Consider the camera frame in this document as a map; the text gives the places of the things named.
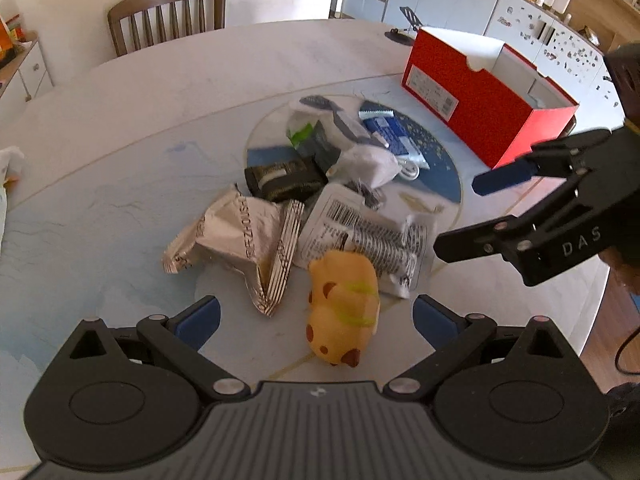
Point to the yellow capybara toy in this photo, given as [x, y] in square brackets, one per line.
[335, 320]

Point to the dark brown snack packet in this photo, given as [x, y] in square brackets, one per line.
[280, 177]

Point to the blue white snack packet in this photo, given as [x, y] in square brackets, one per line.
[387, 132]

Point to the blue white plastic bag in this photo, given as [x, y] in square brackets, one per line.
[320, 142]

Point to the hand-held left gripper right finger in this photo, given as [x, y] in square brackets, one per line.
[435, 322]

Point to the silver snack packet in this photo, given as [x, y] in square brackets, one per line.
[235, 230]

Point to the grey phone stand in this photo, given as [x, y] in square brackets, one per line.
[400, 37]

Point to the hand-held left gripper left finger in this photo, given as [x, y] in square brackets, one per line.
[200, 322]

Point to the small white side cabinet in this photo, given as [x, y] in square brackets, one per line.
[30, 70]

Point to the red shoe box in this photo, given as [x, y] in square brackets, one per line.
[450, 75]

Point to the white barcode packet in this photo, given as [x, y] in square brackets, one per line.
[340, 220]

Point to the white pouch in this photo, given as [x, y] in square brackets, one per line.
[365, 162]

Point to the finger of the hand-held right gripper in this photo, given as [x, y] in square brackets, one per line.
[470, 244]
[500, 178]

